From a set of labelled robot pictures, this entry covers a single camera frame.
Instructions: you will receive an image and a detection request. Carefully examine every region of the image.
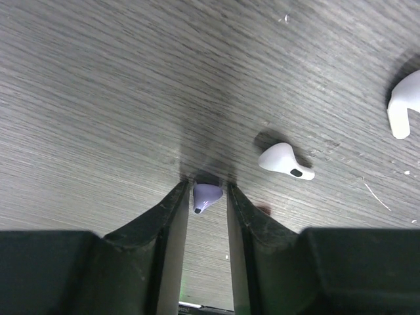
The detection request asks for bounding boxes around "white earbud upper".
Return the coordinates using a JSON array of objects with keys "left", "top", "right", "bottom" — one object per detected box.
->
[{"left": 387, "top": 70, "right": 419, "bottom": 140}]

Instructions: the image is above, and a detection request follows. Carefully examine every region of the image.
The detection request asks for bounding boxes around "white earbud lower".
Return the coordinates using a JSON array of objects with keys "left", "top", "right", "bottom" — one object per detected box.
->
[{"left": 258, "top": 142, "right": 315, "bottom": 180}]

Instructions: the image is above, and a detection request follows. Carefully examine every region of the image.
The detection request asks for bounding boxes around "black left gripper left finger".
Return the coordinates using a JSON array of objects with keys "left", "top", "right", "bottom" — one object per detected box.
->
[{"left": 81, "top": 180, "right": 190, "bottom": 314}]

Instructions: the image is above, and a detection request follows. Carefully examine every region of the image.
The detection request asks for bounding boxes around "white earbud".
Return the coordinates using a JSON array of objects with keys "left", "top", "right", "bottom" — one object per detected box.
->
[
  {"left": 387, "top": 70, "right": 419, "bottom": 140},
  {"left": 258, "top": 142, "right": 315, "bottom": 180}
]

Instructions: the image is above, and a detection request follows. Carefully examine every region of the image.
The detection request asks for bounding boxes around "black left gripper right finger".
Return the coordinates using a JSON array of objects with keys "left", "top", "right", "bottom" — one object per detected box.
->
[{"left": 226, "top": 184, "right": 328, "bottom": 314}]

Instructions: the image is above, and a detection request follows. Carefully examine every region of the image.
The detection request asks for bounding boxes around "purple earbud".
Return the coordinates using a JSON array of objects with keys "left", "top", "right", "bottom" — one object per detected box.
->
[{"left": 193, "top": 184, "right": 223, "bottom": 215}]

